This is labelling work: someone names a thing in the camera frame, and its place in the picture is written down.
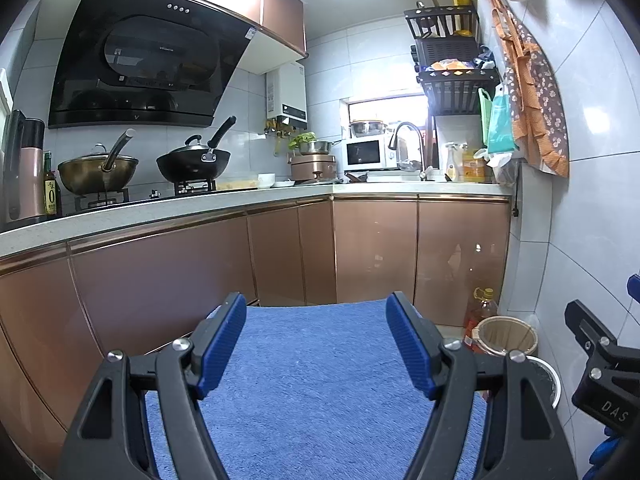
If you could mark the black wall rack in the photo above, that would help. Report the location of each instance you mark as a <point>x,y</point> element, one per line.
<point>450,95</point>

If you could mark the steel pot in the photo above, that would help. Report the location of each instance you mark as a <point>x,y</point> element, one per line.
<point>367,129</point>

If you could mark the golden wok with lid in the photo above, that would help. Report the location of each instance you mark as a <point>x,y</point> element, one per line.
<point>95,172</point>

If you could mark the white bin with black liner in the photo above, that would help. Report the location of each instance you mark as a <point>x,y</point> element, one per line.
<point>547,380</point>

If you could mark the steel bowl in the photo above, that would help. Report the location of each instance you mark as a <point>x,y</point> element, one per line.
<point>320,148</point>

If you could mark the teal hanging bag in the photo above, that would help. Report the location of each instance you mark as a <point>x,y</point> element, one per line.
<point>501,125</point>

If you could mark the copper kitchen base cabinet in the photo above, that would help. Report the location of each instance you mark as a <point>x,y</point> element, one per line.
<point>150,280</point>

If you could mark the brown rice cooker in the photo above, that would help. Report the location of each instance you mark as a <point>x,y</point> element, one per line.
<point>312,167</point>

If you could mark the white plastic bag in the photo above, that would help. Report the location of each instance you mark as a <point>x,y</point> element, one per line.
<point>500,160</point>

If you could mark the white plate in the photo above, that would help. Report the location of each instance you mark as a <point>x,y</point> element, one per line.
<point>284,183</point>

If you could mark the cooking oil bottle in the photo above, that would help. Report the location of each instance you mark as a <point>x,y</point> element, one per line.
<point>482,307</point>

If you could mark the white water heater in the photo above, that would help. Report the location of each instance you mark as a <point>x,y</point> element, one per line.
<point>292,90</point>

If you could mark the dark bottle with yellow label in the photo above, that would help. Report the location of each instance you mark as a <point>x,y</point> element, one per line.
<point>51,195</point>

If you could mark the kitchen window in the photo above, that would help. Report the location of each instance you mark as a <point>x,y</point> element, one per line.
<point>390,107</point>

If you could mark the white microwave oven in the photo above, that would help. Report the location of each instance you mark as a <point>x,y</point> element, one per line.
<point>365,152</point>

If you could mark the clear spray bottle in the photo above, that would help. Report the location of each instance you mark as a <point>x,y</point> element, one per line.
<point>452,165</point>

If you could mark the blue terry towel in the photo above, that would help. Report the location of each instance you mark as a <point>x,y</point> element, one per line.
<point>310,385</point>

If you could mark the yellow detergent bottle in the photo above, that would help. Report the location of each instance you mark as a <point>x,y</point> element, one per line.
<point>472,167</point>

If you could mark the dark tall appliance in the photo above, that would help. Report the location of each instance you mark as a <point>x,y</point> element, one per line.
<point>11,160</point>

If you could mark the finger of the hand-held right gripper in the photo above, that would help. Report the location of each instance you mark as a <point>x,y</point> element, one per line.
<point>592,340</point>
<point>635,290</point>

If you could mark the orange packet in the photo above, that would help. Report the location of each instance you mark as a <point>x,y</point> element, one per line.
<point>450,64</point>

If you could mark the black range hood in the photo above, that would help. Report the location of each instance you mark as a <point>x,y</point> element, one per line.
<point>150,50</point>

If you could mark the steel sink faucet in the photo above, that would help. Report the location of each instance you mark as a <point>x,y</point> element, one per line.
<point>415,132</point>

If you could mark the orange floral apron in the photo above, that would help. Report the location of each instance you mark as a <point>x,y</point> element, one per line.
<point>540,110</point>

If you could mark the gas stove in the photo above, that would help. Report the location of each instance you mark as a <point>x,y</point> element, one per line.
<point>150,196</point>

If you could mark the green leafy vegetables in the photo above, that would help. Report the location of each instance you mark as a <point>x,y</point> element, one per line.
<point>302,139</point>

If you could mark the white bowl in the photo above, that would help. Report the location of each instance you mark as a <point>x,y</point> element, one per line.
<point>266,180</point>

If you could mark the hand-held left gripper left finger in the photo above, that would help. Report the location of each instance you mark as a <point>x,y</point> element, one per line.
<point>222,345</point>

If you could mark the beige wastebasket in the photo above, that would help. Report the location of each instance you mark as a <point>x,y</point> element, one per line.
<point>500,332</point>

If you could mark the black wok with lid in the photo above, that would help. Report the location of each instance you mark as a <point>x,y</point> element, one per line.
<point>192,165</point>

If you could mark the pink thermos jug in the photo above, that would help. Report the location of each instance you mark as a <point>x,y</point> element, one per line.
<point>31,175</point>

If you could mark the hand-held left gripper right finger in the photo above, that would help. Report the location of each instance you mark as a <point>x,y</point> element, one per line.
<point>407,347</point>

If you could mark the green cutting board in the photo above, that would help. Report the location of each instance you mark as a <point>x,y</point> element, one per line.
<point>483,115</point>

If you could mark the white kitchen countertop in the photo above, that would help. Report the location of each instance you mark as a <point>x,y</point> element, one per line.
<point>200,212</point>

